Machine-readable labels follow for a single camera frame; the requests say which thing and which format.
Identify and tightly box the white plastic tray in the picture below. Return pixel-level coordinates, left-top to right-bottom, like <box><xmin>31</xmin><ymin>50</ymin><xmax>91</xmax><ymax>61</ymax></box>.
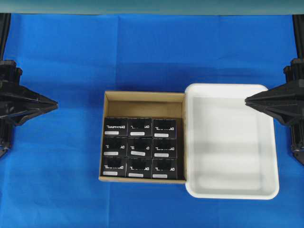
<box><xmin>184</xmin><ymin>84</ymin><xmax>279</xmax><ymax>200</ymax></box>

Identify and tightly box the blue table cloth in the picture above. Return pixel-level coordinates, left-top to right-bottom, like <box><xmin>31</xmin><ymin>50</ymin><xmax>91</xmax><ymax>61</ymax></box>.
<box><xmin>0</xmin><ymin>14</ymin><xmax>304</xmax><ymax>228</ymax></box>

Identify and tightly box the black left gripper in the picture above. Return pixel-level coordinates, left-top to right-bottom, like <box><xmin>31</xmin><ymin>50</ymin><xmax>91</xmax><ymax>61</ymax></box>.
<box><xmin>0</xmin><ymin>80</ymin><xmax>58</xmax><ymax>126</ymax></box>

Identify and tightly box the open cardboard box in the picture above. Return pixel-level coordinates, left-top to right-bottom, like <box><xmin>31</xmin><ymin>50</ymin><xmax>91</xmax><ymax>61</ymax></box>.
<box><xmin>98</xmin><ymin>91</ymin><xmax>187</xmax><ymax>184</ymax></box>

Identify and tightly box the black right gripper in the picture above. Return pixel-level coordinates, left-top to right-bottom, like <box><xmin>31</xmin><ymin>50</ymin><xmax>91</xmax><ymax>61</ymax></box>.
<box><xmin>245</xmin><ymin>79</ymin><xmax>304</xmax><ymax>125</ymax></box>

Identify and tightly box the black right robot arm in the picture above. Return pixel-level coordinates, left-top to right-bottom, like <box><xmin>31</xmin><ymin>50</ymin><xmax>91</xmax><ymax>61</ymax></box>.
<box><xmin>245</xmin><ymin>14</ymin><xmax>304</xmax><ymax>164</ymax></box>

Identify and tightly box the black box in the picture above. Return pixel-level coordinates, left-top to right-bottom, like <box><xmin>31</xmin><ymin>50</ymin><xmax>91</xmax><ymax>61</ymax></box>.
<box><xmin>128</xmin><ymin>118</ymin><xmax>152</xmax><ymax>137</ymax></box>
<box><xmin>152</xmin><ymin>159</ymin><xmax>177</xmax><ymax>180</ymax></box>
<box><xmin>152</xmin><ymin>119</ymin><xmax>177</xmax><ymax>139</ymax></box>
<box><xmin>126</xmin><ymin>158</ymin><xmax>152</xmax><ymax>179</ymax></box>
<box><xmin>102</xmin><ymin>137</ymin><xmax>127</xmax><ymax>157</ymax></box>
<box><xmin>152</xmin><ymin>138</ymin><xmax>177</xmax><ymax>159</ymax></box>
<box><xmin>104</xmin><ymin>117</ymin><xmax>128</xmax><ymax>137</ymax></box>
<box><xmin>127</xmin><ymin>137</ymin><xmax>152</xmax><ymax>159</ymax></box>
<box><xmin>101</xmin><ymin>157</ymin><xmax>127</xmax><ymax>177</ymax></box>

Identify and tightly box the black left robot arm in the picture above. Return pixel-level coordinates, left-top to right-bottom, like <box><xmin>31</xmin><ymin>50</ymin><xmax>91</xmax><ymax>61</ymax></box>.
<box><xmin>0</xmin><ymin>13</ymin><xmax>58</xmax><ymax>156</ymax></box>

